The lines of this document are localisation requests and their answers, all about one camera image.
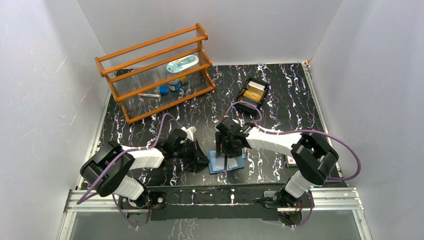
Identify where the white credit card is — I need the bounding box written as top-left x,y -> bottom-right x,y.
212,158 -> 239,171

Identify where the blue card holder wallet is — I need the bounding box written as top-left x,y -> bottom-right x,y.
206,150 -> 248,175

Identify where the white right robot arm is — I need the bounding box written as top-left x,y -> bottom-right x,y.
215,116 -> 339,209

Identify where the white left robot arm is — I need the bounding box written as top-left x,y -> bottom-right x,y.
80,126 -> 209,208

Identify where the black card tray box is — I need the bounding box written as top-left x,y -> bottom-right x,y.
234,76 -> 270,116

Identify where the blue small box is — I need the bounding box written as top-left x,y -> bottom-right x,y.
159,85 -> 169,96

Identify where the small blue lidded jar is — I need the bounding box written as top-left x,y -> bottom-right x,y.
167,78 -> 182,91

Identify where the white orange marker pen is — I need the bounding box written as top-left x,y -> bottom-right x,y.
137,93 -> 161,98

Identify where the white red small box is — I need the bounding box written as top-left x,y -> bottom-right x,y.
285,156 -> 297,168

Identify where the orange wooden shelf rack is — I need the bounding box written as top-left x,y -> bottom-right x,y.
94,23 -> 216,124

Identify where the white blue packaged item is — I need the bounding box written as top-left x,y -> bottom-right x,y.
166,54 -> 199,74

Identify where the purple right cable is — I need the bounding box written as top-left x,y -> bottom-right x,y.
223,100 -> 363,182

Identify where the purple cable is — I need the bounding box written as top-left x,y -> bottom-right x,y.
223,100 -> 363,182
76,112 -> 185,205

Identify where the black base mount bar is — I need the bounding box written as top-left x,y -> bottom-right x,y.
117,183 -> 316,223

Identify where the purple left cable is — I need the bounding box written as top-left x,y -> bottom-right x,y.
76,112 -> 185,205

